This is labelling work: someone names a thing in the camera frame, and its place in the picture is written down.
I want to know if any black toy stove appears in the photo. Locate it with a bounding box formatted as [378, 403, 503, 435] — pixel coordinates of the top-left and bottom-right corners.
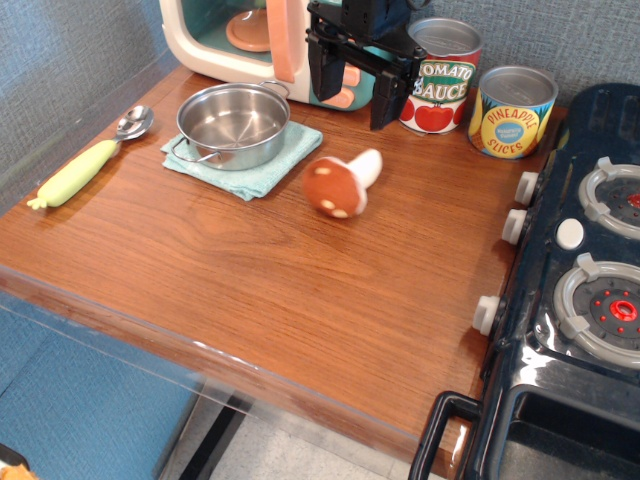
[410, 83, 639, 479]

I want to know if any white stove knob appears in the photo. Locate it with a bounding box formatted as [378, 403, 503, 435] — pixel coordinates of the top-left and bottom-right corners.
[514, 171, 539, 206]
[501, 209, 527, 245]
[472, 296, 500, 336]

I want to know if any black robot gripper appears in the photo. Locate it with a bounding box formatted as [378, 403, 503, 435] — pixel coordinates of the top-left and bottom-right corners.
[307, 0, 426, 131]

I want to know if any white stove knob bottom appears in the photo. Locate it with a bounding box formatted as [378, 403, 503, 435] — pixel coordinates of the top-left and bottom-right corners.
[472, 296, 500, 336]

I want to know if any orange microwave turntable plate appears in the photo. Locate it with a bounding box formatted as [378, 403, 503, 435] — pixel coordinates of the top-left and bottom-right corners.
[226, 9, 270, 53]

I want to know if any light teal folded cloth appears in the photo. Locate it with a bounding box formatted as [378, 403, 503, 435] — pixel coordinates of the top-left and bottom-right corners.
[160, 120, 324, 203]

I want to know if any teal toy microwave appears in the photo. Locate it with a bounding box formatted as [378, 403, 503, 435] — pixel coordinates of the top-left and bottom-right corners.
[160, 0, 374, 111]

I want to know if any pineapple slices can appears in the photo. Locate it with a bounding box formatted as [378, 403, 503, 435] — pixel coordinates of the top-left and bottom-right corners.
[468, 65, 558, 159]

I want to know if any white stove knob top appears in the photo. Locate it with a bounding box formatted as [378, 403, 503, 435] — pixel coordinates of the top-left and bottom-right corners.
[514, 171, 539, 206]

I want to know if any tomato sauce can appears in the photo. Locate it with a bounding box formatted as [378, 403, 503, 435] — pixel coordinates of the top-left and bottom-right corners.
[400, 17, 483, 134]

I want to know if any brown plush mushroom toy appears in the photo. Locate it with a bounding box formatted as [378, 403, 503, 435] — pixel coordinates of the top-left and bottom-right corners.
[302, 149, 383, 219]

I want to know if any white stove knob middle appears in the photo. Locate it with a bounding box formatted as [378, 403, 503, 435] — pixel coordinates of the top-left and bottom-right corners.
[501, 209, 527, 245]

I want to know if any spoon with green handle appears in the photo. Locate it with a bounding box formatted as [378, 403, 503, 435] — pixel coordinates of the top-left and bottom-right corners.
[27, 105, 154, 210]

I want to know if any stainless steel pot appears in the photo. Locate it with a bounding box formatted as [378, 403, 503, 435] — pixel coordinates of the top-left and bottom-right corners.
[171, 80, 290, 171]

